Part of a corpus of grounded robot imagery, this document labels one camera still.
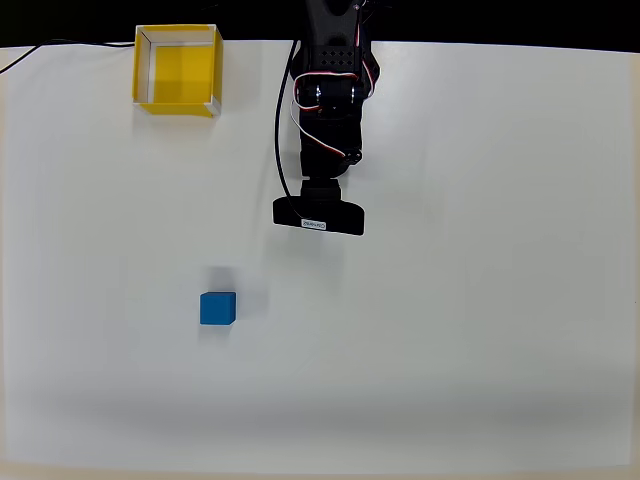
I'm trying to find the black bar webcam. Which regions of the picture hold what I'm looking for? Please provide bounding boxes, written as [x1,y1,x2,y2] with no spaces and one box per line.
[271,178,366,237]

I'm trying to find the red and white servo wire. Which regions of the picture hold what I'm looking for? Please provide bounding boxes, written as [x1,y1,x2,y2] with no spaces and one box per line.
[290,0,381,162]

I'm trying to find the blue cube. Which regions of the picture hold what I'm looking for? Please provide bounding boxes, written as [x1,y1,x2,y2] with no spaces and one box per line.
[199,291,237,327]

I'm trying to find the yellow cardboard box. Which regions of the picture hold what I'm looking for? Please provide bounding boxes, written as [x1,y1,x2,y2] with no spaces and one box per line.
[132,23,225,120]

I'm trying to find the thin black table cable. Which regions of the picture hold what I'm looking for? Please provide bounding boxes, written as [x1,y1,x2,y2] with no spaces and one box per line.
[0,38,137,75]

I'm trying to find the black webcam cable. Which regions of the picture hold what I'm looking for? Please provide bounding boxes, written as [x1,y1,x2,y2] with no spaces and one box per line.
[273,39,301,207]

